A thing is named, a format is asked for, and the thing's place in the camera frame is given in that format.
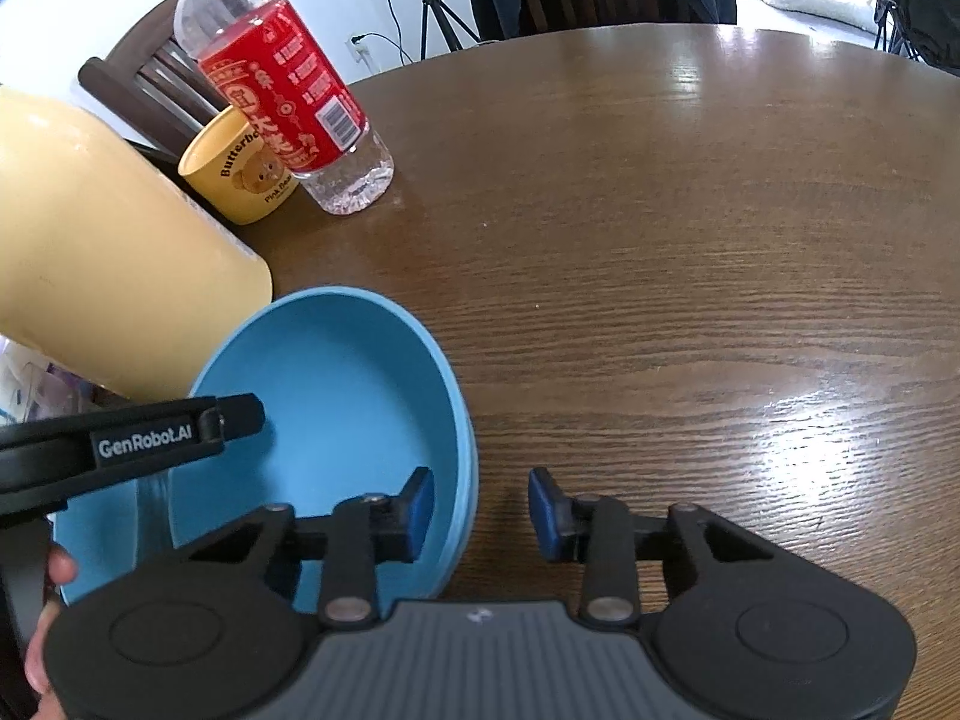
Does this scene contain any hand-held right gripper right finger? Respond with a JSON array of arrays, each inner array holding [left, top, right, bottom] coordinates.
[[527, 467, 775, 627]]

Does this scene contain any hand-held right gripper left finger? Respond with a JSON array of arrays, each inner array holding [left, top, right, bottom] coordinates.
[[186, 466, 436, 627]]

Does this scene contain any small blue bowl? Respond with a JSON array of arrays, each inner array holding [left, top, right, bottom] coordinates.
[[51, 461, 177, 608]]

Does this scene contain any medium blue bowl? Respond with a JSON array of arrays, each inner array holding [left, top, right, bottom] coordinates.
[[169, 285, 481, 612]]

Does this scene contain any person's left hand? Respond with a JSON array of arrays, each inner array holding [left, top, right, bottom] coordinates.
[[22, 546, 77, 700]]

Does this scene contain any purple printed plastic bag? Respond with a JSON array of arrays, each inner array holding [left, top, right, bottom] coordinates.
[[0, 337, 98, 421]]

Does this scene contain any yellow thermos jug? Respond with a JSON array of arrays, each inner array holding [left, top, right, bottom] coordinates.
[[0, 85, 273, 402]]

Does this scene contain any yellow bear mug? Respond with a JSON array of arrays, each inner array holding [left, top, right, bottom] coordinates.
[[178, 105, 305, 226]]

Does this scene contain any dark wooden chair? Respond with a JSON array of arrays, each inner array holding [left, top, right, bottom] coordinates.
[[77, 0, 226, 158]]

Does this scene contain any red label water bottle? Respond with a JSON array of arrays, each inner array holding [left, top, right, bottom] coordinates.
[[157, 0, 395, 216]]

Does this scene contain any black tripod stand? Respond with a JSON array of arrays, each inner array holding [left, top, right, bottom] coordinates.
[[397, 0, 481, 61]]

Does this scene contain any black folding chair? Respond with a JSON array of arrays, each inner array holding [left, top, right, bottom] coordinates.
[[874, 0, 960, 76]]

